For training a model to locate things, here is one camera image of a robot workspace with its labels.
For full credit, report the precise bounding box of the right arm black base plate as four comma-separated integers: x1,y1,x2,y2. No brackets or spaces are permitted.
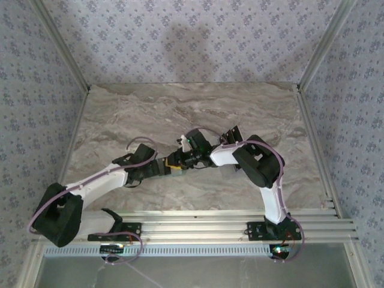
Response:
246,221,302,241

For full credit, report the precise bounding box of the black tiered card stand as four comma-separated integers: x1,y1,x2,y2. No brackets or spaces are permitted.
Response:
221,125,244,174

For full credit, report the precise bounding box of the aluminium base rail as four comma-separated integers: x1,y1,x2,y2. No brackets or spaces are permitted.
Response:
31,209,359,244

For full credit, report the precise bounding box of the black yellow credit card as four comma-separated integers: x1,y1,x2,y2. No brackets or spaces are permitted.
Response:
166,158,182,172

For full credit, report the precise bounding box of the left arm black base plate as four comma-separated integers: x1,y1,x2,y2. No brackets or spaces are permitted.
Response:
87,222,142,242

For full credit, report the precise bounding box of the aluminium side rail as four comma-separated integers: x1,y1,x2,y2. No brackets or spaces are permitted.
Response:
295,84,343,220
56,86,92,187

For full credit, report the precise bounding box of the grey slotted cable duct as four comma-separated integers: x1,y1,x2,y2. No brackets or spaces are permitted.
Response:
43,243,272,258

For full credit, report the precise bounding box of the aluminium frame post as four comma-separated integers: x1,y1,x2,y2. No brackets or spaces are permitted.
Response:
29,0,91,91
298,0,358,91

